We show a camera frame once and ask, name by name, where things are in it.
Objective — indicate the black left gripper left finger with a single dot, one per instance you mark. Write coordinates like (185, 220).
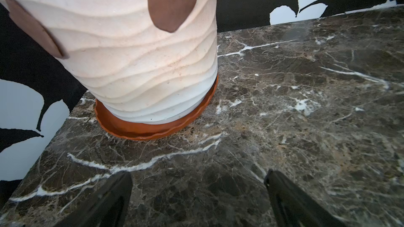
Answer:
(106, 207)

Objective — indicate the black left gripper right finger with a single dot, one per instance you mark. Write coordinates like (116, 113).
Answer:
(292, 207)

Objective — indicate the white wavy ceramic pot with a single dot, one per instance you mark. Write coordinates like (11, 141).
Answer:
(146, 61)

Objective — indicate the orange plastic pot saucer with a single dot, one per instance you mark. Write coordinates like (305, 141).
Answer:
(144, 132)

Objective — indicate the brown mud patch at rim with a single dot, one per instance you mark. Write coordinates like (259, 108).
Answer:
(35, 30)

